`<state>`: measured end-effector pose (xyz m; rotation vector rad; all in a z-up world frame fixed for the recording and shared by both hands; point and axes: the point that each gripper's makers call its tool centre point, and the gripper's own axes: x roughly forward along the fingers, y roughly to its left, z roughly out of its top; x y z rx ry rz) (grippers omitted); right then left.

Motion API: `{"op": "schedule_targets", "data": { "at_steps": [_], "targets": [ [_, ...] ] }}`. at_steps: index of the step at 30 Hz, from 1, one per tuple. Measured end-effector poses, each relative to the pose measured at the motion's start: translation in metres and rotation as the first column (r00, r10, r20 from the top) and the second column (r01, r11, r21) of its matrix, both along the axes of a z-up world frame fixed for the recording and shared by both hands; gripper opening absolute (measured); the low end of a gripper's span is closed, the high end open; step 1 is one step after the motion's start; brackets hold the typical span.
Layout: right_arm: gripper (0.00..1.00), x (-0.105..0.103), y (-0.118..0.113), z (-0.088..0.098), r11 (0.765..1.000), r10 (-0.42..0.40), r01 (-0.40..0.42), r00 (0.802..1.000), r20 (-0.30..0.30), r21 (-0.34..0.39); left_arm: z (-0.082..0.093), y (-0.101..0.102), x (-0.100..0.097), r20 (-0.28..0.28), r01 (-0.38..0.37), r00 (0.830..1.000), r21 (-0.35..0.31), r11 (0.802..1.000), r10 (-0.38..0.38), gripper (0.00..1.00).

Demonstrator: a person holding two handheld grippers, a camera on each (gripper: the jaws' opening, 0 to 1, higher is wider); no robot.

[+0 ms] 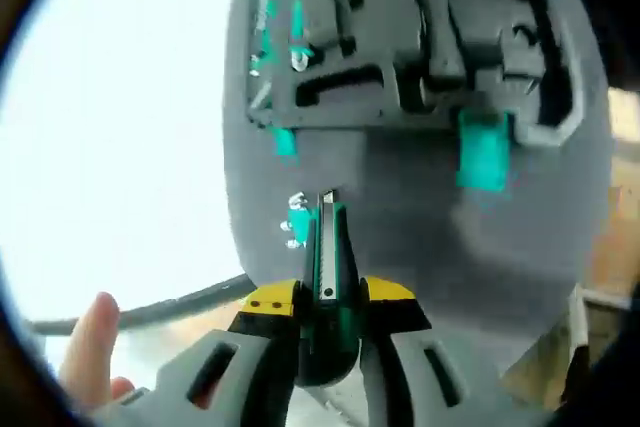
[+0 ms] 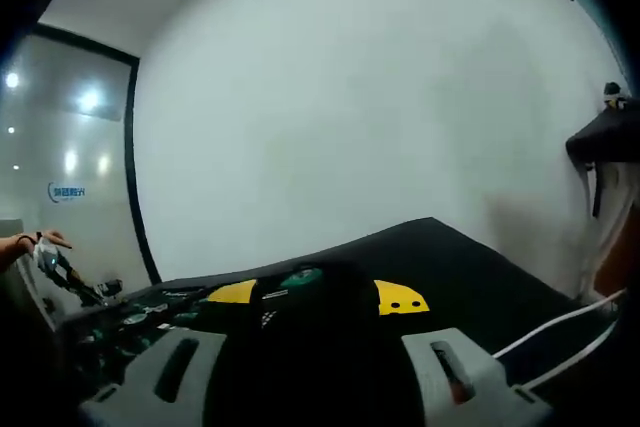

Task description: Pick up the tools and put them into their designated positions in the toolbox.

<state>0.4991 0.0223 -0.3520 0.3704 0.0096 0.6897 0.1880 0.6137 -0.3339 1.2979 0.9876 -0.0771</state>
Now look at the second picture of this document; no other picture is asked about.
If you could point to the black draped object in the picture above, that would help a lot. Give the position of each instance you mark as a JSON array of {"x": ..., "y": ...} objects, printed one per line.
[{"x": 605, "y": 137}]

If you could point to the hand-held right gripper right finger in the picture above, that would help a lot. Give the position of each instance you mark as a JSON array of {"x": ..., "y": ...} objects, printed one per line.
[{"x": 475, "y": 382}]

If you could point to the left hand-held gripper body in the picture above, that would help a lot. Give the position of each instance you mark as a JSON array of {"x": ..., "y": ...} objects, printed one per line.
[{"x": 47, "y": 257}]

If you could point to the small black yellow object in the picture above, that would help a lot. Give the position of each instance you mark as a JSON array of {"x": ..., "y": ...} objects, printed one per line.
[{"x": 614, "y": 94}]

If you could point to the person's left hand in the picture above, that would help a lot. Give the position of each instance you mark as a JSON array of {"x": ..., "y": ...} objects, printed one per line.
[{"x": 52, "y": 237}]

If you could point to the small black white tool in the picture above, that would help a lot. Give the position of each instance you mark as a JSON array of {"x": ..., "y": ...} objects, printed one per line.
[{"x": 110, "y": 287}]

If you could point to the black toolbox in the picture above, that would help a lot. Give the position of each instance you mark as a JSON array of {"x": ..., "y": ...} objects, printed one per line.
[{"x": 165, "y": 299}]

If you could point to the blue logo sticker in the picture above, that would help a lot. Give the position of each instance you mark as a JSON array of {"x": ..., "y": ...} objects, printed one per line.
[{"x": 67, "y": 192}]

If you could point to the frosted glass partition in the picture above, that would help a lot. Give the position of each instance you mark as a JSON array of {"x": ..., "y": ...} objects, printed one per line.
[{"x": 75, "y": 122}]

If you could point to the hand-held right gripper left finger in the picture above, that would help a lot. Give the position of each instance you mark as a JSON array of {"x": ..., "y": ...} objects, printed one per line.
[{"x": 150, "y": 382}]

